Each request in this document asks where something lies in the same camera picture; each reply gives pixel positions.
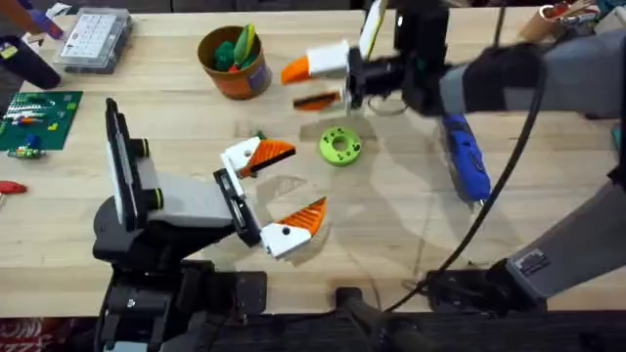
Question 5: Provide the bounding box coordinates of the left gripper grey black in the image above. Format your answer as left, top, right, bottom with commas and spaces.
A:
92, 136, 329, 273

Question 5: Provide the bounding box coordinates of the blue electric screwdriver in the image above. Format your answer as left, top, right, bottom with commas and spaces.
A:
441, 112, 492, 204

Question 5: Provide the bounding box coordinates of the green disc with holes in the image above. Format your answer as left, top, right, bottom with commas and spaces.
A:
318, 125, 364, 168

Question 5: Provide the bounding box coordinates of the right wrist upright plate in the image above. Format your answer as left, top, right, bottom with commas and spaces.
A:
358, 0, 389, 62

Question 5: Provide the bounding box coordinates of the brown tub with toys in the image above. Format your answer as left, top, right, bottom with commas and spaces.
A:
197, 23, 274, 102

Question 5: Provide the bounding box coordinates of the left wrist black upright plate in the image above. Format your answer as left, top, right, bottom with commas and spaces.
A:
104, 97, 142, 232

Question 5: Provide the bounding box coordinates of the cardboard tube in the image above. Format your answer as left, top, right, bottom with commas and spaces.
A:
516, 4, 559, 44

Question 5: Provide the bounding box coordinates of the clear plastic parts box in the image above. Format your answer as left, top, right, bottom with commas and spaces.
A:
52, 6, 134, 75

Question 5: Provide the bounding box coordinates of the green board with blocks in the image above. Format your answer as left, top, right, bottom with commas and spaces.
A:
0, 90, 85, 159

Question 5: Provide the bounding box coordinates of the red printed box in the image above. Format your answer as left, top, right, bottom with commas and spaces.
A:
0, 317, 77, 352

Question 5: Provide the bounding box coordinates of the black cylindrical tool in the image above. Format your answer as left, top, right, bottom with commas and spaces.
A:
0, 33, 63, 92

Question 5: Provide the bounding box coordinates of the heap of tools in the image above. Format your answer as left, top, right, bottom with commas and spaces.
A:
551, 0, 626, 36

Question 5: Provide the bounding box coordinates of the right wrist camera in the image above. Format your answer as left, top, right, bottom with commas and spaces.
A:
393, 1, 451, 51

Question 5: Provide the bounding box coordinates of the black mount post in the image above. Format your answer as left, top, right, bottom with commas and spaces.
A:
334, 286, 392, 352

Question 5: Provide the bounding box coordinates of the black cable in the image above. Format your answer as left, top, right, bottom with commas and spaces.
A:
383, 58, 549, 314

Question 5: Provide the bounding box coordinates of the red handled tool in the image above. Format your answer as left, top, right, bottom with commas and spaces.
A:
0, 180, 28, 197

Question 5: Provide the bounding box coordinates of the black rail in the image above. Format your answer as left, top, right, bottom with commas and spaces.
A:
97, 310, 626, 352

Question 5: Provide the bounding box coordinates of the purple handled tool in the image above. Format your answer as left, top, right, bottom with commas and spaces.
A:
27, 8, 66, 41

